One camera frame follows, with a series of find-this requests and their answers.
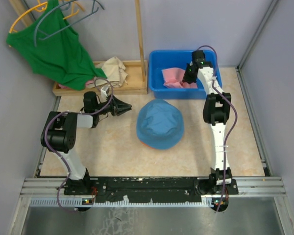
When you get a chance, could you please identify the pink cloth on rack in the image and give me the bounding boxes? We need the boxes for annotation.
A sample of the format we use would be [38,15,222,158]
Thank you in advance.
[58,80,95,89]

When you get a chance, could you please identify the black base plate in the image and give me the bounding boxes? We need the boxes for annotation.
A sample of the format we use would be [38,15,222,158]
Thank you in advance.
[63,175,239,212]

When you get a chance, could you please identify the green tank top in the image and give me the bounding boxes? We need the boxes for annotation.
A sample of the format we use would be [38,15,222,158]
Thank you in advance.
[6,0,106,91]

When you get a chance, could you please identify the grey-blue clothes hanger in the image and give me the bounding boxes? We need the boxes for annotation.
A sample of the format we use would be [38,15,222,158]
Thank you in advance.
[34,0,105,47]

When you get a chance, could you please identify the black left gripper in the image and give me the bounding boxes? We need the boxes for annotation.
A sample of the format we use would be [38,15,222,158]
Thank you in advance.
[95,93,132,116]

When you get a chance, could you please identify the beige folded cloth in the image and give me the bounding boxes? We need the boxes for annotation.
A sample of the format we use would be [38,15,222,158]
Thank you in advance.
[95,56,128,88]

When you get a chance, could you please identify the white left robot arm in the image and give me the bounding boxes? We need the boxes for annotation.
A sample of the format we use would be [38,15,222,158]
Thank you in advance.
[41,92,132,194]

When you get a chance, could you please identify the aluminium frame rail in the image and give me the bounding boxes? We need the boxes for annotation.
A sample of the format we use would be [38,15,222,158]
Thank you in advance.
[9,176,294,235]

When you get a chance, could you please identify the pink bucket hat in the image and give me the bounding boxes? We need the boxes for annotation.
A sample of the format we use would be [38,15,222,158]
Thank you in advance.
[162,68,197,89]

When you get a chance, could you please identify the light blue bucket hat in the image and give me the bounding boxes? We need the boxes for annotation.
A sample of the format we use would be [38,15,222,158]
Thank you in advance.
[136,99,185,150]

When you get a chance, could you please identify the wooden clothes rack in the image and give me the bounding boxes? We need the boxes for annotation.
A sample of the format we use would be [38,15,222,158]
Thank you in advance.
[9,0,148,96]

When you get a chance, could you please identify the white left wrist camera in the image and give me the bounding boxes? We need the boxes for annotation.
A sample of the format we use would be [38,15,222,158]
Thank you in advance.
[100,85,111,98]

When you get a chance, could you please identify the blue plastic bin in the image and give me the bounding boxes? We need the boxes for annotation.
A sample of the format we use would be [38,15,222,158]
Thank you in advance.
[148,49,222,99]

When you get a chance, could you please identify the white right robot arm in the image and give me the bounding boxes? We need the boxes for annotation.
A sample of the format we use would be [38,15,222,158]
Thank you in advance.
[182,50,232,194]

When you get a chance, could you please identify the orange clothes hanger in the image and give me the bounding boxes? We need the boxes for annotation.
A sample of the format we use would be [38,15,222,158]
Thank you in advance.
[8,0,86,34]

